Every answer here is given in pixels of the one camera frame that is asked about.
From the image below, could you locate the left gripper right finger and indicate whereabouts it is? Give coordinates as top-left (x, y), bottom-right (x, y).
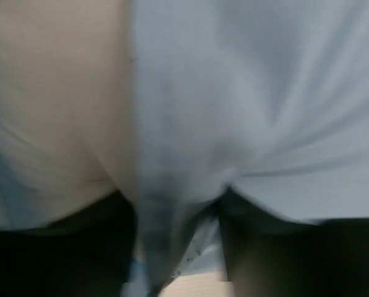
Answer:
top-left (216, 189), bottom-right (369, 296)

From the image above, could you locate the white pillow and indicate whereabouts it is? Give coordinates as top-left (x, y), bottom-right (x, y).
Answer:
top-left (0, 1), bottom-right (137, 230)

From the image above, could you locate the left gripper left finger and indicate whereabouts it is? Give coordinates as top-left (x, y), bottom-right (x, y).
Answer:
top-left (0, 191), bottom-right (137, 296)

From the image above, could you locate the light blue pillowcase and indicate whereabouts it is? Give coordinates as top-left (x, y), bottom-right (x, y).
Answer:
top-left (0, 0), bottom-right (369, 297)

